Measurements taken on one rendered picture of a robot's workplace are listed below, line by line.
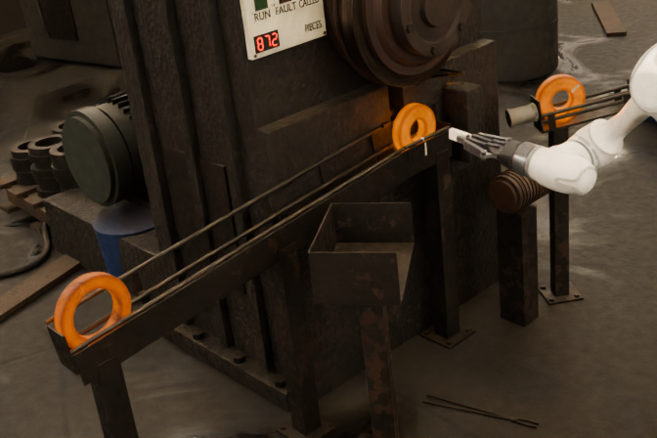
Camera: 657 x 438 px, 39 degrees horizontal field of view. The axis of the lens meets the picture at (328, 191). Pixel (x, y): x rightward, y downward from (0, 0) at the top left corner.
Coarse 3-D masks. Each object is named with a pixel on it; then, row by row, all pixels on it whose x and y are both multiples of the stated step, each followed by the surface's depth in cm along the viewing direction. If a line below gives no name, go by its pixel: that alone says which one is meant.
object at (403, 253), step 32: (352, 224) 235; (384, 224) 233; (320, 256) 211; (352, 256) 209; (384, 256) 207; (320, 288) 214; (352, 288) 213; (384, 288) 211; (384, 320) 231; (384, 352) 233; (384, 384) 237; (384, 416) 241
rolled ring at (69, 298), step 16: (96, 272) 209; (80, 288) 204; (96, 288) 207; (112, 288) 210; (64, 304) 202; (112, 304) 215; (128, 304) 214; (64, 320) 203; (112, 320) 214; (80, 336) 207
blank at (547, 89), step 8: (552, 80) 286; (560, 80) 287; (568, 80) 287; (576, 80) 287; (544, 88) 287; (552, 88) 287; (560, 88) 288; (568, 88) 288; (576, 88) 288; (536, 96) 290; (544, 96) 288; (552, 96) 288; (576, 96) 289; (584, 96) 290; (544, 104) 289; (568, 104) 291; (576, 104) 290; (544, 112) 290; (568, 112) 291; (560, 120) 292; (568, 120) 292
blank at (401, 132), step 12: (408, 108) 267; (420, 108) 268; (396, 120) 266; (408, 120) 266; (420, 120) 271; (432, 120) 273; (396, 132) 266; (408, 132) 267; (420, 132) 273; (432, 132) 274; (396, 144) 268
